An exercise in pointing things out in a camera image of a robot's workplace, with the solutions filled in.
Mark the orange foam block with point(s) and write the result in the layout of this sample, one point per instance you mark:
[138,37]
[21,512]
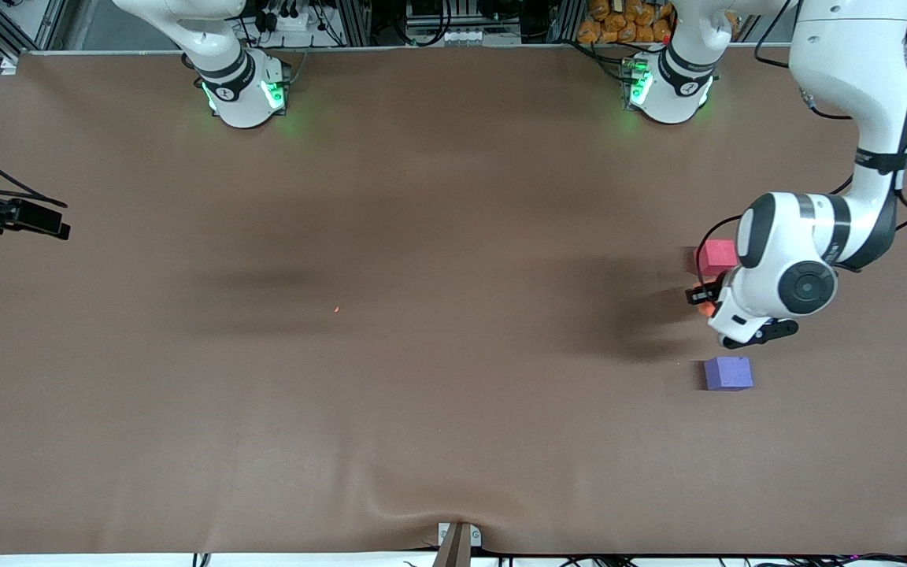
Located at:
[707,309]

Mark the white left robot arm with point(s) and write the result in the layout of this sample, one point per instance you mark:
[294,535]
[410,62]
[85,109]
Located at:
[855,71]

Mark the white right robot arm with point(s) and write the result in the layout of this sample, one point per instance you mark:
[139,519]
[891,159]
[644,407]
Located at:
[225,55]

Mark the red foam block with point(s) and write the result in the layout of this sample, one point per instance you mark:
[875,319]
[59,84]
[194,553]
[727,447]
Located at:
[715,256]

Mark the purple foam block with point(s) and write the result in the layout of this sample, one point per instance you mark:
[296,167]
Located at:
[729,373]

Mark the grey base connector box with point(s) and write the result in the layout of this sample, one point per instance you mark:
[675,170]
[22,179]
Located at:
[279,88]
[630,75]

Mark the brown table mat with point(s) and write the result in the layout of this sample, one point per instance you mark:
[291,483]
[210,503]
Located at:
[453,236]

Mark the bag of orange items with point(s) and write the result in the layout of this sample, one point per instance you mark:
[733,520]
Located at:
[627,22]

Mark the white power strip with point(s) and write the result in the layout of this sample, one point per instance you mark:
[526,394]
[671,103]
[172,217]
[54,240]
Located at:
[288,20]

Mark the white terminal strip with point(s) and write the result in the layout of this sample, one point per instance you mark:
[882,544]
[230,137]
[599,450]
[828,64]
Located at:
[453,36]

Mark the aluminium diagonal frame strut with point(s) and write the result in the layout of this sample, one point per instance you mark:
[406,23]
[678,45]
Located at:
[5,31]

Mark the aluminium frame post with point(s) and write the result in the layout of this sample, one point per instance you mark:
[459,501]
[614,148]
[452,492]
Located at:
[355,22]
[571,20]

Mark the metal mat clamp bracket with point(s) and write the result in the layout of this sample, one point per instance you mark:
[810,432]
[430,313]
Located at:
[459,539]

